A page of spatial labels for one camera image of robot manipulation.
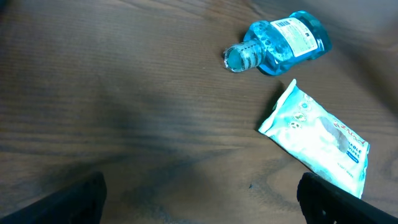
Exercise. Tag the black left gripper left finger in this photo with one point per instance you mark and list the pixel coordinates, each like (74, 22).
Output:
(81, 202)

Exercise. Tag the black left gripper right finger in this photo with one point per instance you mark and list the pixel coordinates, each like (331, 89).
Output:
(323, 202)

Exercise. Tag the light blue candy packet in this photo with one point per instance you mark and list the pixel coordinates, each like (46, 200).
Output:
(318, 139)

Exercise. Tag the teal mouthwash bottle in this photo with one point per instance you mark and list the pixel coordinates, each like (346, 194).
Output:
(274, 47)

